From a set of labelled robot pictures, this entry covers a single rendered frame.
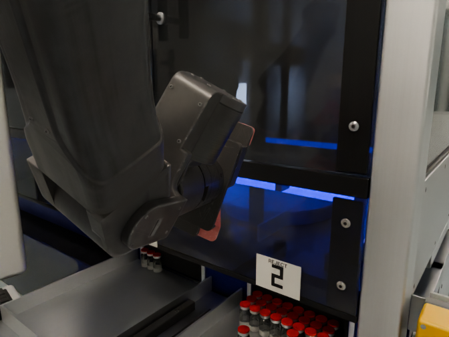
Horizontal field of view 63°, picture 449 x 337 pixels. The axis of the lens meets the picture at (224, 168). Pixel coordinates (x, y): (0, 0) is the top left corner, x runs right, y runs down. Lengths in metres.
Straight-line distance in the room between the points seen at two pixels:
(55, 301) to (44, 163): 0.70
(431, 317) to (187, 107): 0.45
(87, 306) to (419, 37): 0.76
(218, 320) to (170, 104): 0.57
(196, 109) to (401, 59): 0.32
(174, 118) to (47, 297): 0.70
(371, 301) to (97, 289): 0.59
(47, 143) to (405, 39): 0.43
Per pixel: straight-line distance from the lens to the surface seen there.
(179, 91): 0.28
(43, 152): 0.22
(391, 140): 0.52
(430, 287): 1.02
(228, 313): 0.80
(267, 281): 0.67
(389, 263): 0.57
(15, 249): 1.22
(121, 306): 0.85
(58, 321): 0.85
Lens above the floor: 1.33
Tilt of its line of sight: 12 degrees down
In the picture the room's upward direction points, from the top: straight up
